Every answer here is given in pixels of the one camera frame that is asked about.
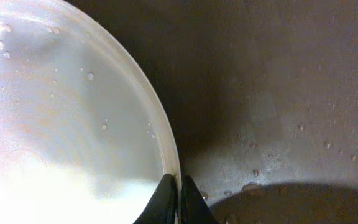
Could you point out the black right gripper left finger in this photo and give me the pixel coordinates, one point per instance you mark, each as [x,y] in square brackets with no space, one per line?
[162,206]

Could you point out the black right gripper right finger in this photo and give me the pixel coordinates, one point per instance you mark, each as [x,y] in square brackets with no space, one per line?
[193,208]

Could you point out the pale green plate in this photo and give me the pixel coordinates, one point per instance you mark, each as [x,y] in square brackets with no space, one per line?
[83,135]

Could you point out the dark brown serving tray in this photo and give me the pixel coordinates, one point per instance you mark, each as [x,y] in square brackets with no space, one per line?
[262,97]

